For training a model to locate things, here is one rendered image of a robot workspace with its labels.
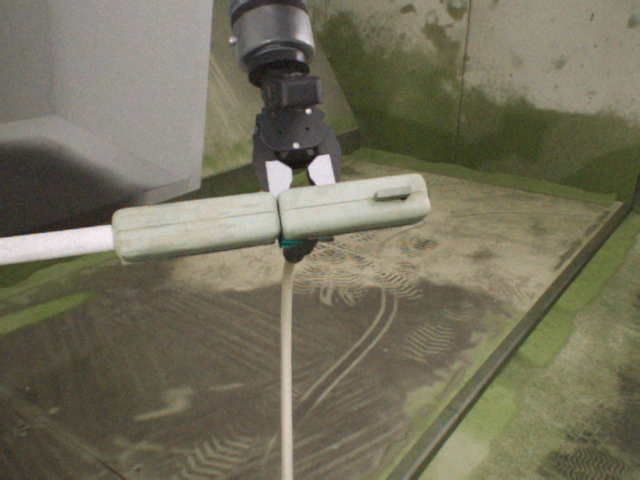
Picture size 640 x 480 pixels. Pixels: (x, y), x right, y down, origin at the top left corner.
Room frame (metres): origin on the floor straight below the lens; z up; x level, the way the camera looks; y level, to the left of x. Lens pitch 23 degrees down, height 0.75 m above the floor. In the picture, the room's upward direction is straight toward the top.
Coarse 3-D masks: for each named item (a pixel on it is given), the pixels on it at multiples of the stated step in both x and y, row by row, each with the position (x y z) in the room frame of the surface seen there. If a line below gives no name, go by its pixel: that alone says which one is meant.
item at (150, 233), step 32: (288, 192) 0.55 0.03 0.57; (320, 192) 0.56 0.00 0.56; (352, 192) 0.56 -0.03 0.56; (384, 192) 0.55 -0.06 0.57; (416, 192) 0.57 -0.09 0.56; (128, 224) 0.51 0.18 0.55; (160, 224) 0.52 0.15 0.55; (192, 224) 0.52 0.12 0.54; (224, 224) 0.52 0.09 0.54; (256, 224) 0.53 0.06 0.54; (288, 224) 0.53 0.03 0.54; (320, 224) 0.54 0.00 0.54; (352, 224) 0.55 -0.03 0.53; (384, 224) 0.56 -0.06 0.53; (416, 224) 0.59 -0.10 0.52; (0, 256) 0.49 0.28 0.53; (32, 256) 0.49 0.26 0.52; (128, 256) 0.50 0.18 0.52; (160, 256) 0.52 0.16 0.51; (288, 256) 0.66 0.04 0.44
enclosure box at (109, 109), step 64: (0, 0) 0.99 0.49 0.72; (64, 0) 1.03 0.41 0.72; (128, 0) 0.95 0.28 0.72; (192, 0) 0.88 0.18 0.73; (0, 64) 1.00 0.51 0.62; (64, 64) 1.05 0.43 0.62; (128, 64) 0.96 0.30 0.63; (192, 64) 0.88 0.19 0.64; (0, 128) 0.98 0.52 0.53; (64, 128) 1.02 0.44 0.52; (128, 128) 0.97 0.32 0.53; (192, 128) 0.86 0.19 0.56; (0, 192) 0.77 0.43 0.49; (64, 192) 0.80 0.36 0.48; (128, 192) 0.83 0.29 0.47
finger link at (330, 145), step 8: (328, 128) 0.65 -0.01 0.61; (328, 136) 0.64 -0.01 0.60; (320, 144) 0.63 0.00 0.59; (328, 144) 0.64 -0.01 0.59; (336, 144) 0.64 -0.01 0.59; (320, 152) 0.63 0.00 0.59; (328, 152) 0.63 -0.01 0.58; (336, 152) 0.63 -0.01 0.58; (336, 160) 0.63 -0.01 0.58; (336, 168) 0.62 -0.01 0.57; (336, 176) 0.62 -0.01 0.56
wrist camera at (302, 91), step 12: (264, 84) 0.66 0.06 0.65; (276, 84) 0.58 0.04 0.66; (288, 84) 0.57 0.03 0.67; (300, 84) 0.57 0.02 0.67; (312, 84) 0.58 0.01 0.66; (276, 96) 0.58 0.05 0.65; (288, 96) 0.57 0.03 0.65; (300, 96) 0.57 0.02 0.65; (312, 96) 0.58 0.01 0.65; (288, 108) 0.58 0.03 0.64; (300, 108) 0.58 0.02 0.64
